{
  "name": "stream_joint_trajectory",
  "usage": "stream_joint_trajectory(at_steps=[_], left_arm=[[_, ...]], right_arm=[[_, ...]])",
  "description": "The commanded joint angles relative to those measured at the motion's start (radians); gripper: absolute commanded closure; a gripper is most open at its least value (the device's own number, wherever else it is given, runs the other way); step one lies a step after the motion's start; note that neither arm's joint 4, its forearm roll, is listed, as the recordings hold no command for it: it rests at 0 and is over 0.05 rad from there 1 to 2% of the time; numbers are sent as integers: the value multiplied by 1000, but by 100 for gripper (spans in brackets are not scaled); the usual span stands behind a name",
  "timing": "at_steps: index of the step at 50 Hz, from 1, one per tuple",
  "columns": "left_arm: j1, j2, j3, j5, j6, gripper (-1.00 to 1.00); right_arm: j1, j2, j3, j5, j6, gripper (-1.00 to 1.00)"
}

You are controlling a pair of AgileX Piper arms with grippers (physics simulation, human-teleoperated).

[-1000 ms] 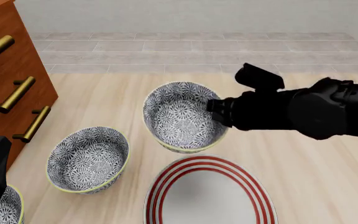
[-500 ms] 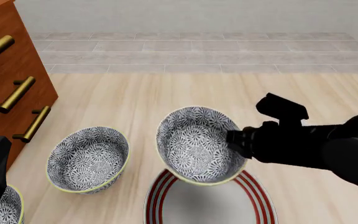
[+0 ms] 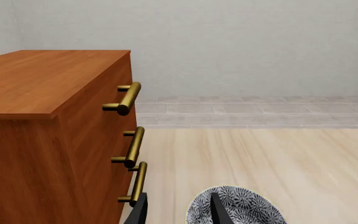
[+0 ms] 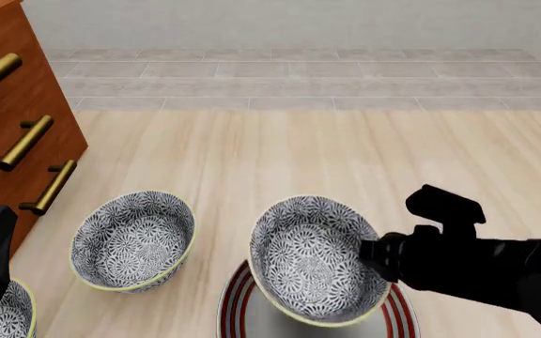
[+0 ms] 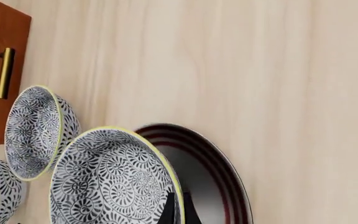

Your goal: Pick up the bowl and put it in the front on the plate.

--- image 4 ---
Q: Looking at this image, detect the white plate with red rings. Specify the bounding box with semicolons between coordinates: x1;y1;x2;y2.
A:
216;258;422;338

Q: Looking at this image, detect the wooden cabinet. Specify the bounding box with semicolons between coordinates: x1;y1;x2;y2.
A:
0;0;89;260

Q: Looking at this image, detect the patterned black white bowl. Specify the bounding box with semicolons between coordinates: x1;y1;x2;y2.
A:
248;194;393;328
0;277;38;338
69;190;198;295

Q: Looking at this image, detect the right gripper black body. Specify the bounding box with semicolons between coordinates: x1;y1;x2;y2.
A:
375;231;412;284

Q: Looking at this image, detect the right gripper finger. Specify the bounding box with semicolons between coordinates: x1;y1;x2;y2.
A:
359;239;380;270

